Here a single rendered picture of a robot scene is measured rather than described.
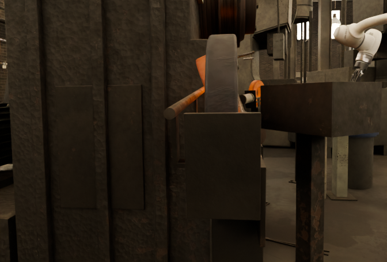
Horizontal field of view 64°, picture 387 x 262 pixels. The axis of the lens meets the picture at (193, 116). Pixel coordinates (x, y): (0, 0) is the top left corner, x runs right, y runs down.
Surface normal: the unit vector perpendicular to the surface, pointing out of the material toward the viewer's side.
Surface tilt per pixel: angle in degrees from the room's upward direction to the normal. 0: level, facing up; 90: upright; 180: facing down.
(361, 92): 90
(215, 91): 78
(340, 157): 90
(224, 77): 67
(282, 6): 90
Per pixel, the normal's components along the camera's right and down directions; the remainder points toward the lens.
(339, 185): -0.11, 0.07
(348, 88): 0.47, 0.05
